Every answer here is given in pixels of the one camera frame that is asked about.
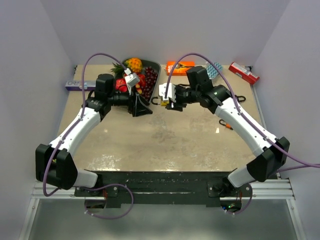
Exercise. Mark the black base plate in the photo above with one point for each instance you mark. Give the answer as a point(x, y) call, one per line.
point(208, 188)

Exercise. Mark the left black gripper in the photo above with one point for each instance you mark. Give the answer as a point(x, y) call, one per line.
point(137, 105)

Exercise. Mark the purple toothpaste box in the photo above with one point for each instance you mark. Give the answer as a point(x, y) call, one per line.
point(75, 85)

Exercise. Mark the dark grey fruit tray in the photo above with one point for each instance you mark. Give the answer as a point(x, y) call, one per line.
point(145, 64)

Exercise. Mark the aluminium frame rail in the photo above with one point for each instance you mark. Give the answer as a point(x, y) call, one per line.
point(271, 215)

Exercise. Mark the red box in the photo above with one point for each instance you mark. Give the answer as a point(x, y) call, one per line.
point(243, 73)

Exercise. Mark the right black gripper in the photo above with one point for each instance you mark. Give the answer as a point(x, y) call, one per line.
point(176, 106)

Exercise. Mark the blue patterned sponge pack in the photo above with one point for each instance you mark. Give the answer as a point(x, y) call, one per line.
point(212, 69)

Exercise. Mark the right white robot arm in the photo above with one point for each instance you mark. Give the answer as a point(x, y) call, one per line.
point(269, 150)

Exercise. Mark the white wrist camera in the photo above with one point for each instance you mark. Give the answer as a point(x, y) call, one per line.
point(167, 92)
point(131, 78)

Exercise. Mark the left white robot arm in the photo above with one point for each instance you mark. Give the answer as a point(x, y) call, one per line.
point(54, 163)

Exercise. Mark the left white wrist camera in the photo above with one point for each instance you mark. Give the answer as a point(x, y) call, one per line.
point(131, 78)

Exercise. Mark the orange padlock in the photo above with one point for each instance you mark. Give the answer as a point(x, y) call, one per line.
point(225, 124)

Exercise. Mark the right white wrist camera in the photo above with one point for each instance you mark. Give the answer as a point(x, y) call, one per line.
point(167, 92)

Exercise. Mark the toy pineapple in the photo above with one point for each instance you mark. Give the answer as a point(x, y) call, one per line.
point(134, 64)

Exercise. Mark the purple grape bunch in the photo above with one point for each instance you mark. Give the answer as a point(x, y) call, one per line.
point(151, 76)

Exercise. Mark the yellow padlock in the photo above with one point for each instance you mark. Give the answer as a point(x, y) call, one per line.
point(159, 101)

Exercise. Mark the small red cherries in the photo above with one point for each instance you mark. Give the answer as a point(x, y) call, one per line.
point(141, 84)

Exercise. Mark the orange razor box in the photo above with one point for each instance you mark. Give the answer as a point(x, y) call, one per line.
point(180, 69)

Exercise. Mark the black padlock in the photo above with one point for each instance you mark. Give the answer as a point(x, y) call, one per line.
point(240, 98)

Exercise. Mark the red apple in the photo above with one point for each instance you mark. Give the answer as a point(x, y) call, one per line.
point(121, 85)

